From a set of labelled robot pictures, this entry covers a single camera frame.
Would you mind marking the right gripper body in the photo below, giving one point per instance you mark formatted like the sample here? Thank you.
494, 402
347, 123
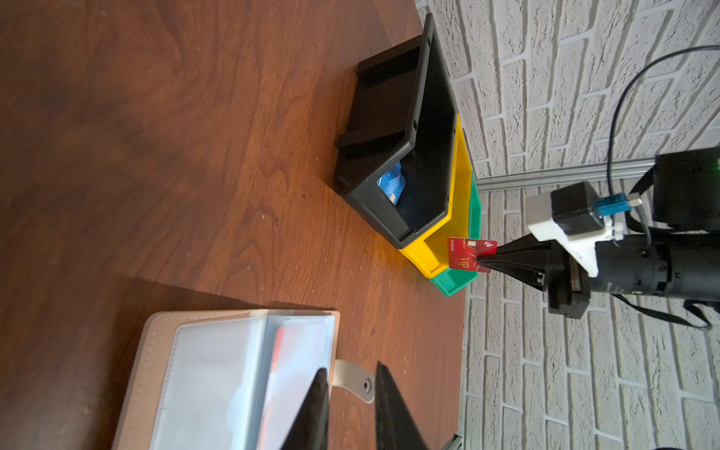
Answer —
677, 266

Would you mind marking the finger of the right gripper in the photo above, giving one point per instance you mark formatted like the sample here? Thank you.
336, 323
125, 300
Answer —
530, 273
525, 250

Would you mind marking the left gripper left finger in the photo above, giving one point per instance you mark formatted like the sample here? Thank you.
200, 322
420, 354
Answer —
310, 428

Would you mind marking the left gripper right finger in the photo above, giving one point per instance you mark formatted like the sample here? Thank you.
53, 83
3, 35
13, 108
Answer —
395, 427

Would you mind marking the red VIP card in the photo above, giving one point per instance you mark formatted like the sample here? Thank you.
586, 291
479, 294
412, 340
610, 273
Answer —
463, 253

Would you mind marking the tan leather card holder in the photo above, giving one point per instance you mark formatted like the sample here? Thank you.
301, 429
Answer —
230, 379

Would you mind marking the blue VIP card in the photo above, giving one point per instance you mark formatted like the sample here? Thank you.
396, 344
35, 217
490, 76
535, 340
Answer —
392, 183

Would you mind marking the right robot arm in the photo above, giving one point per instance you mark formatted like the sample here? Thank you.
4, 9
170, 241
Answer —
680, 195

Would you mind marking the green storage bin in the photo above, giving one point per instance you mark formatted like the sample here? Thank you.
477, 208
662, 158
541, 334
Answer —
453, 281

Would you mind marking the yellow storage bin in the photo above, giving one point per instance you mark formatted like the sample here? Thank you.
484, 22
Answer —
438, 196

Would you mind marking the black storage bin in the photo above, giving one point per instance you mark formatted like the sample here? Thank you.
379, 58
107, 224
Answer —
400, 93

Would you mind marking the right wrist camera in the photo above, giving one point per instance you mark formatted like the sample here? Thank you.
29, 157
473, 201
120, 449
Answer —
577, 218

